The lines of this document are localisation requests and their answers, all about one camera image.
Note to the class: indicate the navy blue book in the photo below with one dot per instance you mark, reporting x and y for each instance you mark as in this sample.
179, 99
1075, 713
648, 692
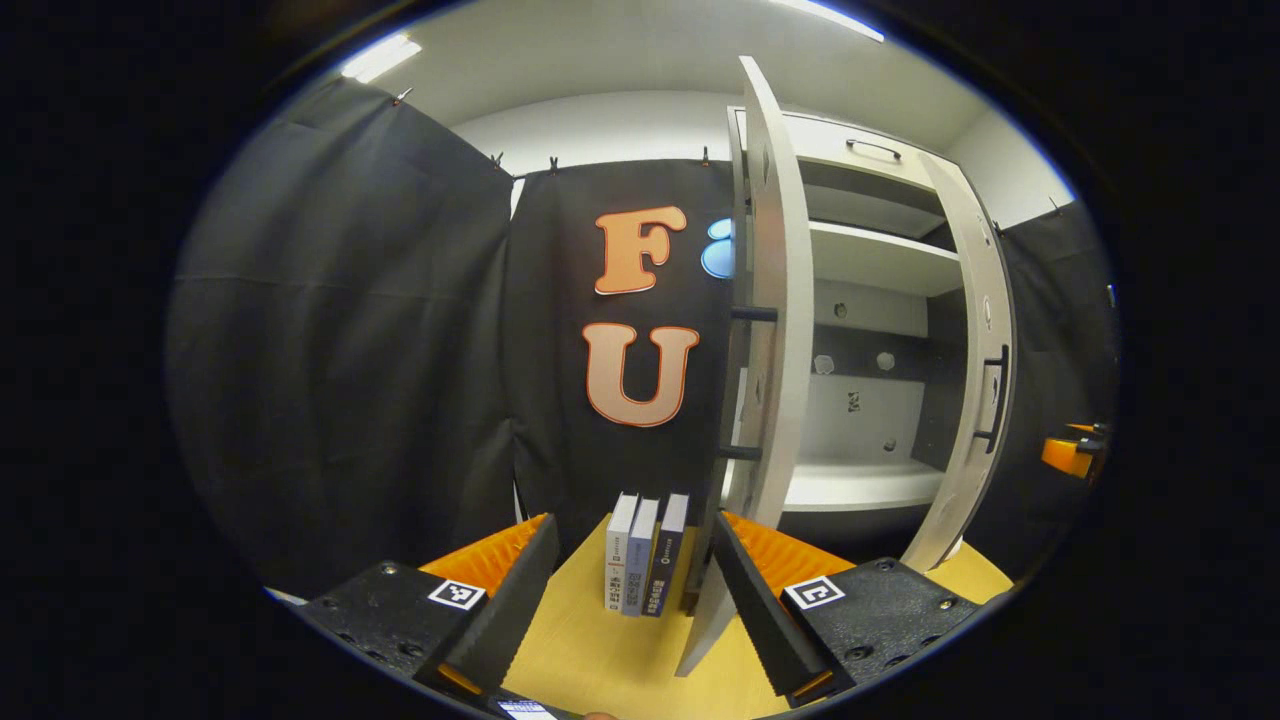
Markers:
668, 550

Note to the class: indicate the white grey wooden cabinet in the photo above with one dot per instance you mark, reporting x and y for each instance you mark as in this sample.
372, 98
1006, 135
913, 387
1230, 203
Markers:
870, 255

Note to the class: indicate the light blue book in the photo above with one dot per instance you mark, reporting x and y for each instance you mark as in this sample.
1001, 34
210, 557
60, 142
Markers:
640, 560

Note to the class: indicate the white cabinet door headphones sticker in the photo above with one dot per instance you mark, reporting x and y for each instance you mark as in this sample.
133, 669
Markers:
975, 300

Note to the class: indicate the white cabinet door camera sticker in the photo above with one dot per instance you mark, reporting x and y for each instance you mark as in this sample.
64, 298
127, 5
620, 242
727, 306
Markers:
790, 380

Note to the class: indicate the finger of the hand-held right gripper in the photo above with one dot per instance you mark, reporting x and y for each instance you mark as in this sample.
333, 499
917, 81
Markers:
1065, 455

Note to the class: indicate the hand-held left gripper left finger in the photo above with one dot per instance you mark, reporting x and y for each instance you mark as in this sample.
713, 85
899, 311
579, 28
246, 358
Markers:
515, 610

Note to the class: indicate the white cabinet drawer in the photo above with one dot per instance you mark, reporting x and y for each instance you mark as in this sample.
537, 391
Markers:
830, 135

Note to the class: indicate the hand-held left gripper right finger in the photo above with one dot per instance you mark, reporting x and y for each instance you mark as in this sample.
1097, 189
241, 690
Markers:
755, 610

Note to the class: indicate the black backdrop cloth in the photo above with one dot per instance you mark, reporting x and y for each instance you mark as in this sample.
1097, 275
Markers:
350, 350

